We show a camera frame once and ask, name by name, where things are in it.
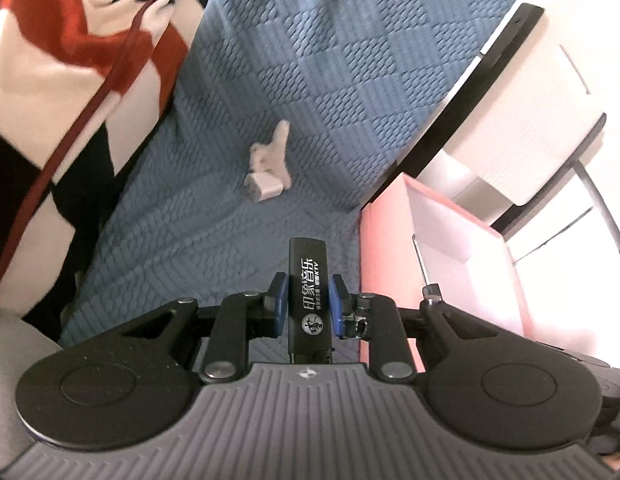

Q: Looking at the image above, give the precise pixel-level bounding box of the black lighter with print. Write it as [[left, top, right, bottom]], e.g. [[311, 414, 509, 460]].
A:
[[288, 237, 333, 364]]

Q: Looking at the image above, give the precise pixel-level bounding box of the yellow black screwdriver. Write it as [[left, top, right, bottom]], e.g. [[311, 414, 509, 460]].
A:
[[412, 234, 443, 304]]

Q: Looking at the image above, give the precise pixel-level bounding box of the pink open cardboard box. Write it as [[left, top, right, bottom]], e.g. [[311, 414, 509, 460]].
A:
[[357, 171, 531, 376]]

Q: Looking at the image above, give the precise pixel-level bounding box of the white USB charger plug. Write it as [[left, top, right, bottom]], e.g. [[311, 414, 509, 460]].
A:
[[244, 172, 284, 203]]

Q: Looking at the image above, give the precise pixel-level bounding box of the beige folding chair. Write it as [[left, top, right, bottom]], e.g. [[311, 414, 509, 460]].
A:
[[363, 2, 620, 256]]

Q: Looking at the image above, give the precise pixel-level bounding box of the blue textured sofa cover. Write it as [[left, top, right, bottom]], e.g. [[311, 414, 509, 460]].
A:
[[60, 0, 516, 347]]

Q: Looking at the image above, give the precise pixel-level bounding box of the red white black blanket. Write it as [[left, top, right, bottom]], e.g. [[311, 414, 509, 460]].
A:
[[0, 0, 208, 316]]

